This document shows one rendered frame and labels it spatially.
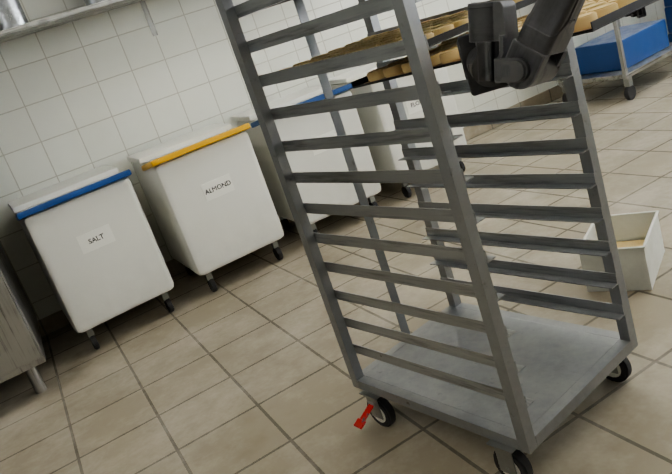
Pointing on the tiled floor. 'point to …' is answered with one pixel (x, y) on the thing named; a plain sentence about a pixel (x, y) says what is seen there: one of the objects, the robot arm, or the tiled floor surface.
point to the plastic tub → (631, 249)
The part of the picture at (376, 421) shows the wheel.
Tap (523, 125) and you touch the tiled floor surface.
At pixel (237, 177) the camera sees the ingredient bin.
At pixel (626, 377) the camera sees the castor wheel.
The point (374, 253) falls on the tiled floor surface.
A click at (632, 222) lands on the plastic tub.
